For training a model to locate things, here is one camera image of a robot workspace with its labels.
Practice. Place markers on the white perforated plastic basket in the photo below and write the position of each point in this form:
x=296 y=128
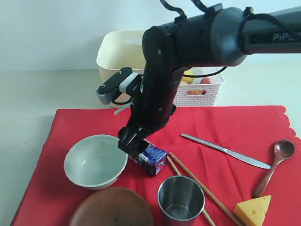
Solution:
x=199 y=89

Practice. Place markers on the cream plastic storage bin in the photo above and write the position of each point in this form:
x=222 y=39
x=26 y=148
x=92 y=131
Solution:
x=121 y=49

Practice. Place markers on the stainless steel table knife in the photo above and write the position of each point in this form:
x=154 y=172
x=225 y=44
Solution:
x=243 y=158

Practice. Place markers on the stainless steel cup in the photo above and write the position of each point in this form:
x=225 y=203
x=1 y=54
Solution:
x=181 y=200

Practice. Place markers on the yellow cheese wedge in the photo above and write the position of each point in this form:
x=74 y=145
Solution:
x=253 y=212

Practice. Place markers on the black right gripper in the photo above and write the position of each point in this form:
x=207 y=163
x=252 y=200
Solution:
x=151 y=110

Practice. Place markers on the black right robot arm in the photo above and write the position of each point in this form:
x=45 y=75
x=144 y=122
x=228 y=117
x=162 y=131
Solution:
x=221 y=38

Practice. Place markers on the brown wooden spoon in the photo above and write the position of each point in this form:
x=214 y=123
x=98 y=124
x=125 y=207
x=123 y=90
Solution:
x=283 y=150

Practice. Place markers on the upper wooden chopstick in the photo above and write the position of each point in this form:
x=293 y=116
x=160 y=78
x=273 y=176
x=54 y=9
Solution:
x=207 y=191

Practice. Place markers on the yellow lemon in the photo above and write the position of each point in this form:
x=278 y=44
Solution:
x=185 y=78

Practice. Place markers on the red tablecloth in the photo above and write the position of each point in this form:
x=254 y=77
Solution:
x=51 y=199

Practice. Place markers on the red sausage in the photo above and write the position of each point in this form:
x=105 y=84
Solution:
x=205 y=81

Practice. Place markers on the blue white milk carton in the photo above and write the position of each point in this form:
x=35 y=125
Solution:
x=152 y=159

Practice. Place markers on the brown wooden plate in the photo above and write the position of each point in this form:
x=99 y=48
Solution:
x=114 y=206

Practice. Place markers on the white ceramic bowl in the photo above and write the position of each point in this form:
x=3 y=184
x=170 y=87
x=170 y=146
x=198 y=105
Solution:
x=95 y=162

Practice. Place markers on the orange fried chicken piece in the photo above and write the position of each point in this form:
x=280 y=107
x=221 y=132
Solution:
x=195 y=92

